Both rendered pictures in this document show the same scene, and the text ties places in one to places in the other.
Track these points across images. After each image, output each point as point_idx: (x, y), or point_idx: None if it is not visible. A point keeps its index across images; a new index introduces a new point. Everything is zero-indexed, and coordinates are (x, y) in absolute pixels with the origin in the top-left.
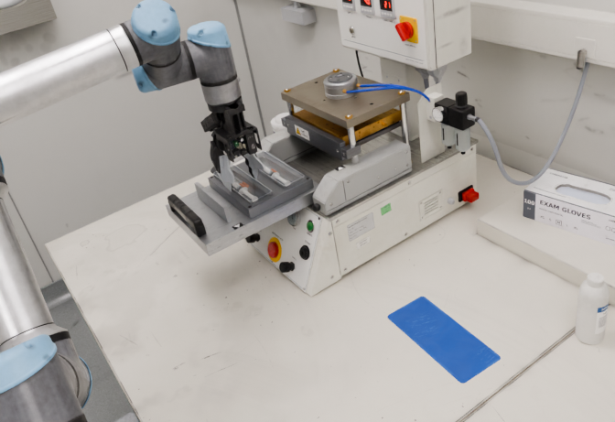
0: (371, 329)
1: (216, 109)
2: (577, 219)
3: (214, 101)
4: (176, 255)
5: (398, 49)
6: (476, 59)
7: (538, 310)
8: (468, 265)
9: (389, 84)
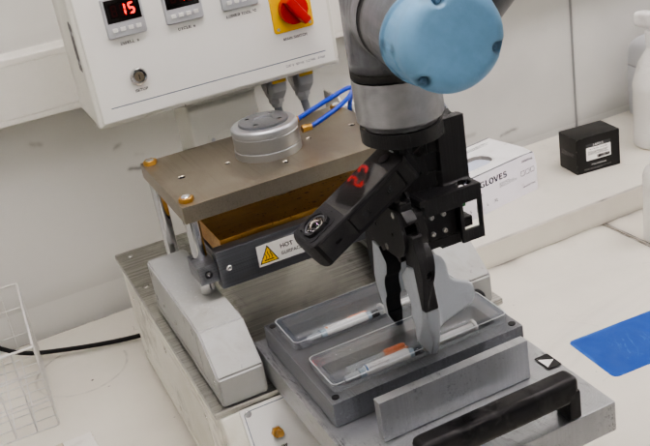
0: (644, 393)
1: (439, 128)
2: (495, 187)
3: (440, 104)
4: None
5: (268, 57)
6: (162, 128)
7: (613, 261)
8: (504, 302)
9: (345, 87)
